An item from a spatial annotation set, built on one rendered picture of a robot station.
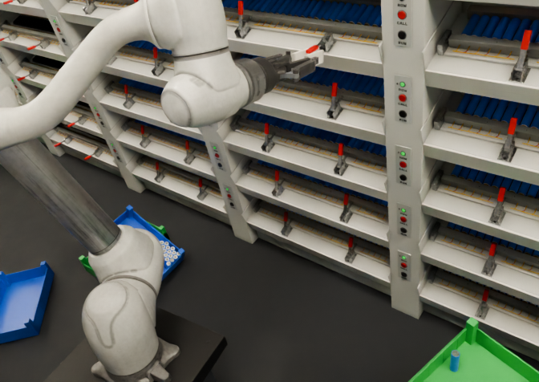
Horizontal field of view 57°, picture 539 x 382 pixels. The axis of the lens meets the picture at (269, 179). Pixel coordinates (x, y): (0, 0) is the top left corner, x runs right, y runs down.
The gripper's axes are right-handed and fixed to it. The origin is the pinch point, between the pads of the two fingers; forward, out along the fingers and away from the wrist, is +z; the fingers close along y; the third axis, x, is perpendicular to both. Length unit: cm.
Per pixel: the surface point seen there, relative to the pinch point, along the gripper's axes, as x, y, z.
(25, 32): -14, -161, 15
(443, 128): -15.8, 28.4, 15.0
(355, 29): 5.3, 6.0, 10.9
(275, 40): 0.8, -15.4, 7.8
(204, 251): -90, -60, 17
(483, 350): -61, 50, 0
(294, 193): -54, -21, 25
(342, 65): -2.5, 5.1, 7.2
